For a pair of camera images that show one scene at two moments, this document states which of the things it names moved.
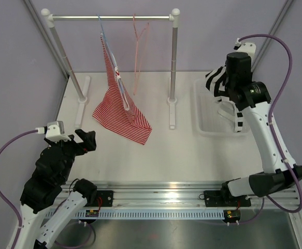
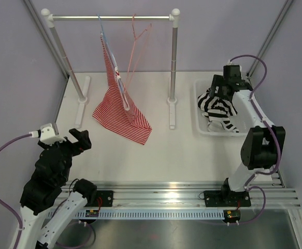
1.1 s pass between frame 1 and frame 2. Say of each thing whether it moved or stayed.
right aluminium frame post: stayed
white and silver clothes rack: stayed
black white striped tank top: moved
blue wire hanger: stayed
